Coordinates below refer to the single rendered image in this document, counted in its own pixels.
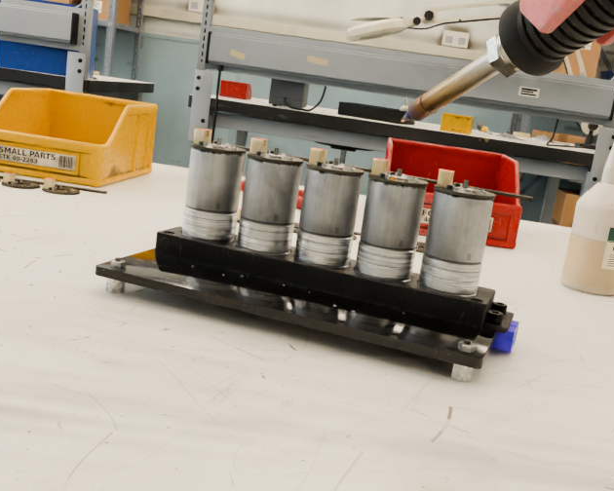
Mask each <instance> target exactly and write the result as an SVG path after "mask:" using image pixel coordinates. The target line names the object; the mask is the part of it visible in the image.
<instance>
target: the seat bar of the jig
mask: <svg viewBox="0 0 614 491"><path fill-rule="evenodd" d="M181 233H182V227H181V226H178V227H174V228H171V229H167V230H163V231H159V232H157V237H156V246H155V253H156V254H161V255H165V256H169V257H173V258H177V259H182V260H186V261H190V262H195V263H199V264H203V265H208V266H212V267H215V268H220V269H224V270H228V271H233V272H237V273H241V274H246V275H250V276H254V277H259V278H262V279H266V280H271V281H275V282H279V283H287V284H291V285H296V286H300V287H305V288H309V289H313V290H317V291H321V292H325V293H330V294H334V295H338V296H343V297H347V298H351V299H356V300H360V301H364V302H368V303H372V304H376V305H381V306H385V307H389V308H394V309H398V310H402V311H407V312H411V313H414V314H419V315H423V316H428V317H432V318H436V319H441V320H445V321H453V322H457V323H461V324H466V325H469V326H473V327H478V328H483V324H484V322H485V320H486V315H487V311H489V310H491V306H492V302H493V301H494V296H495V291H496V290H495V289H491V288H486V287H482V286H478V291H477V295H475V296H454V295H448V294H442V293H438V292H434V291H432V290H429V289H426V288H424V287H422V286H420V285H418V282H419V281H418V279H419V274H418V273H413V272H412V276H411V281H408V282H388V281H381V280H377V279H373V278H369V277H366V276H363V275H360V274H358V273H356V272H355V265H356V260H355V259H350V263H349V267H345V268H328V267H320V266H314V265H310V264H306V263H303V262H300V261H297V260H296V259H294V253H295V246H292V247H291V250H290V253H289V254H263V253H257V252H252V251H247V250H244V249H241V248H239V247H237V239H238V235H235V241H233V242H225V243H217V242H206V241H200V240H195V239H191V238H187V237H185V236H183V235H181Z"/></svg>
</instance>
